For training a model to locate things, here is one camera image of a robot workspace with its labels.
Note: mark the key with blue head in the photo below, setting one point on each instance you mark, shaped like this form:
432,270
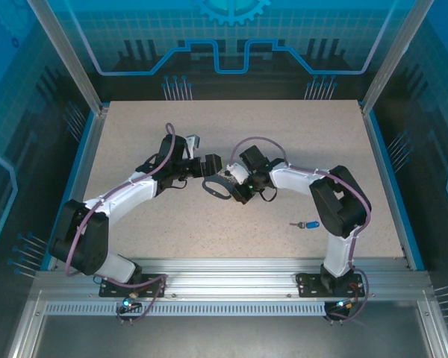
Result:
313,225

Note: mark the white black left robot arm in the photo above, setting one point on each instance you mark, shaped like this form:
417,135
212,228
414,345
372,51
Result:
130,192

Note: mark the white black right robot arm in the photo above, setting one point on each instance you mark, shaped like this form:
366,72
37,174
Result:
295,179

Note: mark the grey steel tray sheet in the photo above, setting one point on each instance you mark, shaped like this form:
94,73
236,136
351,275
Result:
227,339

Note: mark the wide aluminium frame rail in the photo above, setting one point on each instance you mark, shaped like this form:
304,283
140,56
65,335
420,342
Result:
227,276

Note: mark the aluminium side rail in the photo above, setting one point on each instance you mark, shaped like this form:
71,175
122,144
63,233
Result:
388,186
80,186

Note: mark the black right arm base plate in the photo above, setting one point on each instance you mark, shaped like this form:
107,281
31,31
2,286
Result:
308,283

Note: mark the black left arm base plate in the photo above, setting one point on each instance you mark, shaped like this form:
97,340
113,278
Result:
153,281

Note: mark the aluminium corner post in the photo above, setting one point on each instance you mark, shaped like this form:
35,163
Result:
69,56
395,56

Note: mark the short aluminium frame leg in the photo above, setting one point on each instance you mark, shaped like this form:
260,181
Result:
26,328
435,328

